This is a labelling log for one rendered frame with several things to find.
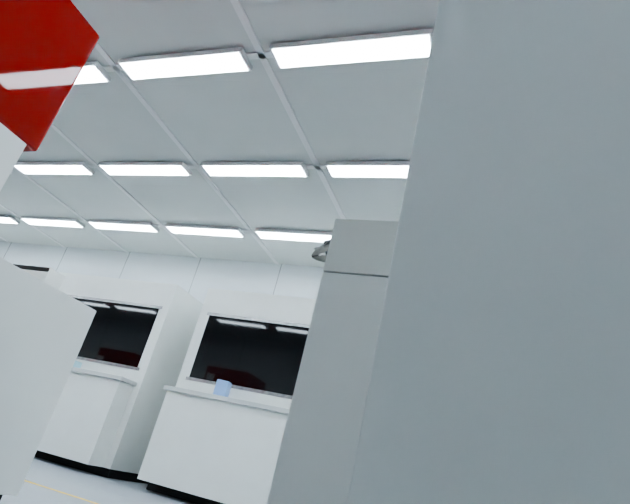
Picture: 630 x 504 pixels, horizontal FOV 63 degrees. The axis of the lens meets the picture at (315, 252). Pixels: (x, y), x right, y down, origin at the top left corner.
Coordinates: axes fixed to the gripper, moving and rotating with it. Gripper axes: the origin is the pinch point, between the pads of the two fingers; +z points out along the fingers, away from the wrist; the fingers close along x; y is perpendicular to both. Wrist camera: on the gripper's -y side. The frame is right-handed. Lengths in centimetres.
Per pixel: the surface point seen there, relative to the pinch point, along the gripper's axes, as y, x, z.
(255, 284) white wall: 429, -90, -185
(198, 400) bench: 298, -155, -46
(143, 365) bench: 390, -135, -25
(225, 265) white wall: 477, -65, -170
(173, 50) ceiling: 200, 125, -40
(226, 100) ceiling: 212, 94, -79
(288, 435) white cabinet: -54, -27, 48
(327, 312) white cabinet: -49, -5, 31
